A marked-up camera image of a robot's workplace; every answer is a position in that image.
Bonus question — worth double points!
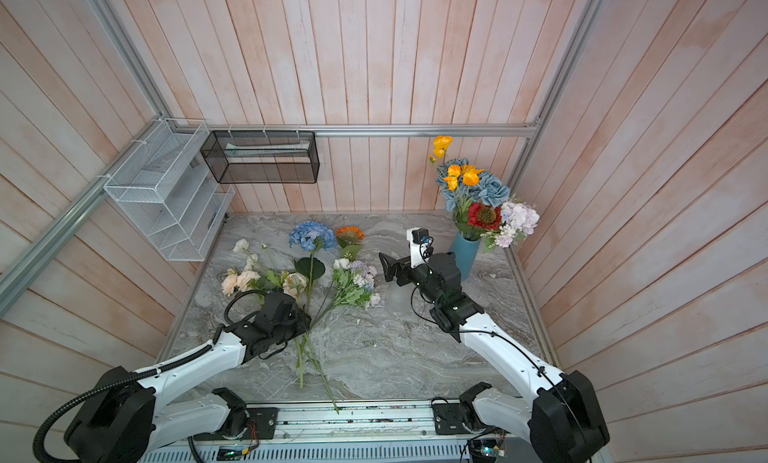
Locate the teal ceramic vase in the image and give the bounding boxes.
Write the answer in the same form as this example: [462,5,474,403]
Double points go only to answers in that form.
[449,232,481,281]

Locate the orange flower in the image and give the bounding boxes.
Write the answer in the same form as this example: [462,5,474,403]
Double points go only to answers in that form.
[335,226,365,261]

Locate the red gerbera flower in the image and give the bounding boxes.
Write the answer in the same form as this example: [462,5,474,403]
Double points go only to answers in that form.
[467,202,502,230]

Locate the lilac white flower bunch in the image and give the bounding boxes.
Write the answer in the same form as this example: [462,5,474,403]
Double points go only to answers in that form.
[484,200,540,251]

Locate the dusty blue rose bunch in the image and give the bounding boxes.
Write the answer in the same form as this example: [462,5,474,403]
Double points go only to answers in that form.
[439,170,511,211]

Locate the yellow flower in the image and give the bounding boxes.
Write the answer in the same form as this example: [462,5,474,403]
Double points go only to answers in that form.
[428,135,484,192]

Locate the white poppy flower stem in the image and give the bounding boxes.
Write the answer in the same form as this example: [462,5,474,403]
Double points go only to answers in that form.
[233,238,269,273]

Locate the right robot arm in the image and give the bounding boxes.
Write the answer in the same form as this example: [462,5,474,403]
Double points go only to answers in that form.
[379,253,610,462]

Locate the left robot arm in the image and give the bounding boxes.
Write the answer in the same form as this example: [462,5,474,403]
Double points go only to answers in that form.
[64,291,311,462]

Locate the small lilac flower spray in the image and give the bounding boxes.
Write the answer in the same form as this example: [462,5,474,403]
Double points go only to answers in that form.
[313,258,382,325]

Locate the cream peach carnation bunch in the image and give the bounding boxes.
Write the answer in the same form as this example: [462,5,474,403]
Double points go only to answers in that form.
[221,257,339,411]

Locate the blue hydrangea flower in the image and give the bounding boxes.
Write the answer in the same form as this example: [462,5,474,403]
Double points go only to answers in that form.
[289,221,338,311]

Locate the black mesh basket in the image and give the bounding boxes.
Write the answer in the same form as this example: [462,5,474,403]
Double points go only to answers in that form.
[201,130,320,184]

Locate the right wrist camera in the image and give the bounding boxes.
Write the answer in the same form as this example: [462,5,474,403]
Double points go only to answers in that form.
[406,227,434,268]

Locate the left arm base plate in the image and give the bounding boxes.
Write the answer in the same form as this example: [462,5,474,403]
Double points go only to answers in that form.
[193,407,279,443]

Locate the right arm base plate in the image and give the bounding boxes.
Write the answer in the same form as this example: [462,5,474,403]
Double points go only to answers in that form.
[430,397,482,435]

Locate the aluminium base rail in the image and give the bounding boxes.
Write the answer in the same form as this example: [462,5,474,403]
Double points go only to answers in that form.
[139,398,539,462]

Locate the white wire mesh shelf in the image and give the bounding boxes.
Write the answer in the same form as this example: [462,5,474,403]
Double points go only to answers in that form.
[104,118,234,262]

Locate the black corrugated cable hose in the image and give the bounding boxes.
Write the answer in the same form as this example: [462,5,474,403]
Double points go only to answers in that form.
[32,288,271,463]

